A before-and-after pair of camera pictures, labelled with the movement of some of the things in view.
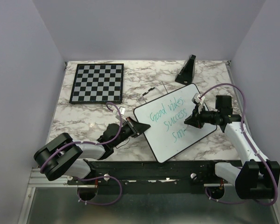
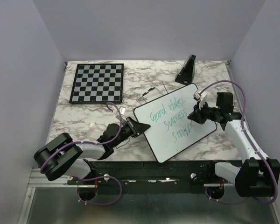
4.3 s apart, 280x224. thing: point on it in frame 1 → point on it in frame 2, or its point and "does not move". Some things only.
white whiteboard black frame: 168,137 does not move
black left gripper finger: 137,128 does not move
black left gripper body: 126,131 does not move
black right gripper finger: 197,125 → 199,121
